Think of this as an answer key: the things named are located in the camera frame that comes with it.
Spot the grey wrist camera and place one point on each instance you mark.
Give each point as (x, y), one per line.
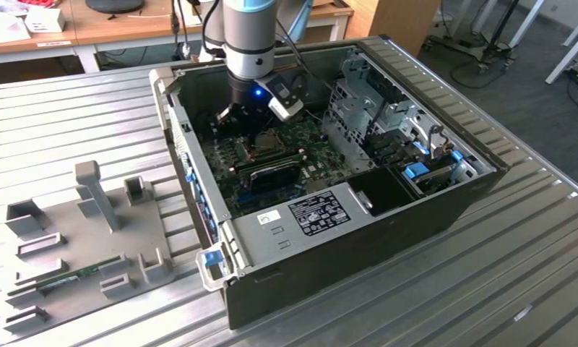
(284, 105)

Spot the wooden desk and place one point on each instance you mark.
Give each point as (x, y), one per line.
(140, 27)
(10, 48)

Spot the black graphics card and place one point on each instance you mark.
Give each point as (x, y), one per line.
(275, 179)

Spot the blue plastic tab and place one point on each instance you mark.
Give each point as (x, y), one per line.
(456, 156)

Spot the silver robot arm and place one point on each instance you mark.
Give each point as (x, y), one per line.
(248, 36)

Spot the grey parts rack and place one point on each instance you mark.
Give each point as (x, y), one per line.
(91, 246)

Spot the metal drive cage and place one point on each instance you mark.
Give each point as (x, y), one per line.
(352, 108)

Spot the dark round desk object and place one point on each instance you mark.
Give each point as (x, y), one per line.
(116, 5)

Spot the white plastic bag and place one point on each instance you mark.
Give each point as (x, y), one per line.
(2, 29)

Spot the small white sticker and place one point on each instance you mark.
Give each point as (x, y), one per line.
(270, 217)

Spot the silver power supply unit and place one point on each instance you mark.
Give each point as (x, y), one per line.
(270, 246)

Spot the silver CPU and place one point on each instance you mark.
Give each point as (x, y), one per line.
(270, 140)

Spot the blue plastic clip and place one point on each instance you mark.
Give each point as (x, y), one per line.
(191, 178)

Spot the white table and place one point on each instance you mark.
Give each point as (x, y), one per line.
(569, 58)

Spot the black rating label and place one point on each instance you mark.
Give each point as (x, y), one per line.
(320, 213)

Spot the white cardboard box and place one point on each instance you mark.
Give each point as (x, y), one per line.
(46, 20)

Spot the green RAM stick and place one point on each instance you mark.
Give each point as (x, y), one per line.
(270, 163)
(72, 276)

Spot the green motherboard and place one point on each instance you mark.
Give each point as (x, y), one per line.
(318, 162)

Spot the blue plastic latch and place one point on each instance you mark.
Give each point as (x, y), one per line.
(212, 258)

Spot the wooden cabinet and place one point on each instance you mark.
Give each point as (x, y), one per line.
(400, 21)

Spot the blue disk carrier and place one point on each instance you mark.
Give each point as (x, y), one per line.
(416, 170)

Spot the black PC case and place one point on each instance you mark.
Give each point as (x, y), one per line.
(347, 274)

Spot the CPU socket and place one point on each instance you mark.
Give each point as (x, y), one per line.
(251, 155)

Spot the black wheeled stand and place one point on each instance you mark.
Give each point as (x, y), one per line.
(499, 36)

